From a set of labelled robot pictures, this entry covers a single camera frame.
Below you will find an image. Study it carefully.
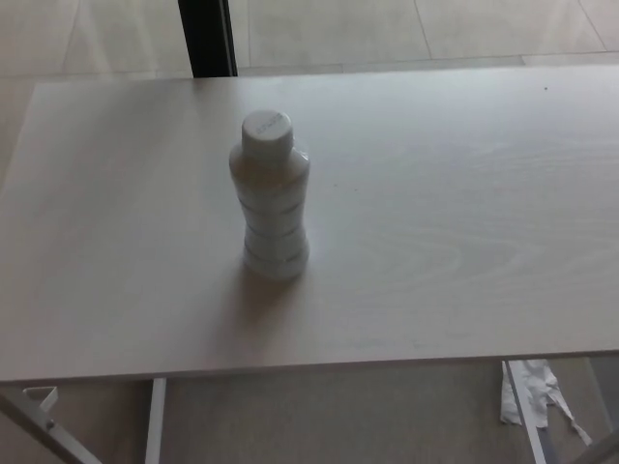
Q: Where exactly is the white capped plastic bottle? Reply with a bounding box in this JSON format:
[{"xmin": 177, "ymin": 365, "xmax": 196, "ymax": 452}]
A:
[{"xmin": 227, "ymin": 109, "xmax": 311, "ymax": 280}]

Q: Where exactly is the black vertical pillar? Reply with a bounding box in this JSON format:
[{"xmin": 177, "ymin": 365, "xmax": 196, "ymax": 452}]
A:
[{"xmin": 178, "ymin": 0, "xmax": 239, "ymax": 78}]

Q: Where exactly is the white vertical table leg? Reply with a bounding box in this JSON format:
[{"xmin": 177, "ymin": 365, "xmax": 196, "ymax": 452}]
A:
[
  {"xmin": 143, "ymin": 377, "xmax": 168, "ymax": 464},
  {"xmin": 501, "ymin": 360, "xmax": 548, "ymax": 464}
]

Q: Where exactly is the crumpled white paper scrap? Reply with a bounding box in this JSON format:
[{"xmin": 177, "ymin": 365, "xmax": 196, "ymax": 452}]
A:
[{"xmin": 497, "ymin": 358, "xmax": 594, "ymax": 447}]

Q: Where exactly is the white table frame bracket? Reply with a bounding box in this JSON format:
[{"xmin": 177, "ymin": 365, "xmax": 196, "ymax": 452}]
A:
[{"xmin": 20, "ymin": 386, "xmax": 60, "ymax": 413}]

